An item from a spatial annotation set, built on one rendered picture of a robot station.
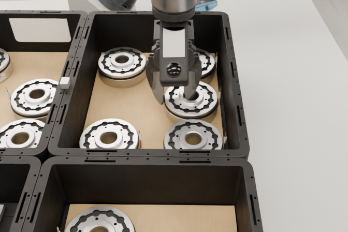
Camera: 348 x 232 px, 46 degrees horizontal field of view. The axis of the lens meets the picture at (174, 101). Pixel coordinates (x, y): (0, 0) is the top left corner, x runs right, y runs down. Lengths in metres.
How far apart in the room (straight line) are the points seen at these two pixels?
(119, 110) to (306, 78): 0.53
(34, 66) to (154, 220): 0.47
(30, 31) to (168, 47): 0.40
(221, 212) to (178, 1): 0.33
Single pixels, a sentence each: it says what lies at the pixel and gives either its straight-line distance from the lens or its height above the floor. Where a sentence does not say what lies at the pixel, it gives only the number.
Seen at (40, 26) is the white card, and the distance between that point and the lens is 0.95.
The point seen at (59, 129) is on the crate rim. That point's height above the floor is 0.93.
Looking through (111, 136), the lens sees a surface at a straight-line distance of 0.73.
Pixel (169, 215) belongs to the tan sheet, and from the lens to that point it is 0.65.
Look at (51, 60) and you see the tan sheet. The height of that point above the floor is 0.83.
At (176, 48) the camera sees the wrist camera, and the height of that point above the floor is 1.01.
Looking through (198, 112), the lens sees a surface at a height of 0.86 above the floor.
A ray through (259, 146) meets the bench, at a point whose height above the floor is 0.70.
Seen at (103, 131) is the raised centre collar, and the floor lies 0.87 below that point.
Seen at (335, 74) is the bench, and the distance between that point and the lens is 1.17.
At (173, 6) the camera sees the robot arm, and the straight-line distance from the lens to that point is 0.64.
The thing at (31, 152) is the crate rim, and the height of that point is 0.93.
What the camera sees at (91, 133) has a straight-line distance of 0.73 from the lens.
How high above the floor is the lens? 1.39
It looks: 44 degrees down
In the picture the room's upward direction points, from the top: straight up
